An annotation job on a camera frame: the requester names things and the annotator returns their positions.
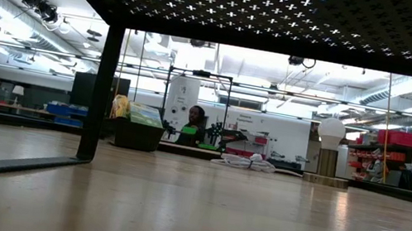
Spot black background frame rig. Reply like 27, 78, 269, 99
158, 65, 235, 136

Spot bulb lamp on wooden base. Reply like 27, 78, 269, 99
301, 114, 360, 190

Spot white pillar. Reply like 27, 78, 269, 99
162, 74, 203, 127

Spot yellow crayon box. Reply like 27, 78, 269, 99
110, 93, 134, 121

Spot black desk tray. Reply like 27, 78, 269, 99
101, 114, 167, 155

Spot blue background bins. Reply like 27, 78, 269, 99
44, 102, 89, 129

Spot red storage bin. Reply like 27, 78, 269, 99
376, 127, 412, 150

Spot dark storage shelf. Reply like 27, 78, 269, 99
341, 134, 412, 193

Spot black perforated metal stand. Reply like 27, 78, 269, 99
0, 0, 412, 231

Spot person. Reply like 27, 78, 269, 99
175, 103, 211, 149

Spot black background monitor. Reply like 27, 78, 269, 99
69, 70, 132, 114

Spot black ceiling light cluster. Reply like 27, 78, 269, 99
19, 0, 62, 24

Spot black aluminium table frame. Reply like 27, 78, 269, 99
0, 112, 412, 206

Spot pale green landscape box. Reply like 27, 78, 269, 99
125, 100, 166, 129

